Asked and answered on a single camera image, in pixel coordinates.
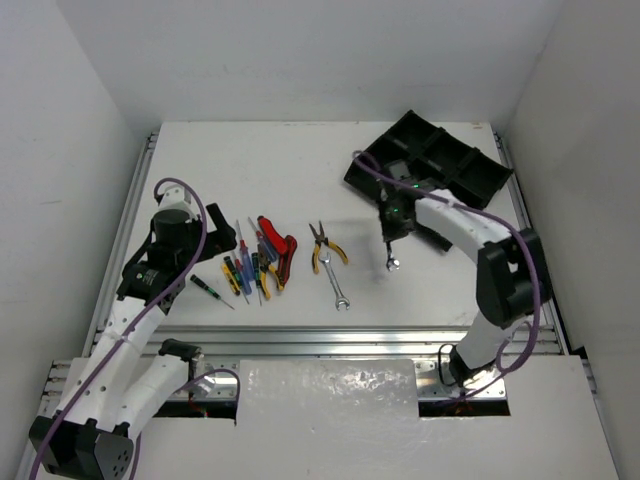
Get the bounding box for blue red screwdriver large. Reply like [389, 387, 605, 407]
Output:
[236, 221, 253, 283]

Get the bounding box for small silver wrench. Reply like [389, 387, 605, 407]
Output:
[386, 242, 400, 271]

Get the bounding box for yellow combination pliers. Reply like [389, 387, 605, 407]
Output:
[257, 246, 284, 300]

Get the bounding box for yellow needle-nose pliers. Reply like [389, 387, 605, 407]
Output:
[309, 221, 349, 274]

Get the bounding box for large silver open-end wrench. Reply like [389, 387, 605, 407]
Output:
[319, 253, 350, 311]

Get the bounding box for red black utility knife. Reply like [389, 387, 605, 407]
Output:
[257, 215, 288, 255]

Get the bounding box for red black folding saw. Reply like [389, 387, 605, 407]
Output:
[277, 235, 298, 287]

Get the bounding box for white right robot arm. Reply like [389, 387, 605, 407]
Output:
[376, 186, 552, 387]

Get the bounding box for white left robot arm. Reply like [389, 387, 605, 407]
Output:
[29, 200, 237, 479]

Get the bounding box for black green precision screwdriver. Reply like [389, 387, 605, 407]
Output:
[190, 274, 234, 310]

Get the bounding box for Pro'sKit black green screwdriver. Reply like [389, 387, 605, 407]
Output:
[251, 252, 262, 305]

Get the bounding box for small yellow utility knife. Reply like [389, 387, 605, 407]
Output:
[221, 263, 241, 296]

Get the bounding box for black compartment tray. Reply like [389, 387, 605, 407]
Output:
[358, 110, 512, 209]

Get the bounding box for white front cover board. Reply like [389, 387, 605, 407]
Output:
[128, 356, 617, 479]

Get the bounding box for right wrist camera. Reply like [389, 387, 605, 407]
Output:
[384, 160, 414, 189]

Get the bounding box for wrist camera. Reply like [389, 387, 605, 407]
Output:
[158, 184, 192, 212]
[384, 160, 414, 189]

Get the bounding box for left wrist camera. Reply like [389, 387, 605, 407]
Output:
[158, 184, 192, 212]

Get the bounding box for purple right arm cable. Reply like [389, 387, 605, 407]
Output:
[352, 149, 542, 396]

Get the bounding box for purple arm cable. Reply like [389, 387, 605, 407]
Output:
[352, 149, 542, 396]
[27, 177, 241, 479]

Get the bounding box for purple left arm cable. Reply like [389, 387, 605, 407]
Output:
[27, 177, 241, 479]

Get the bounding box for aluminium rail frame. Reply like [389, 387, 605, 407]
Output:
[43, 122, 569, 417]

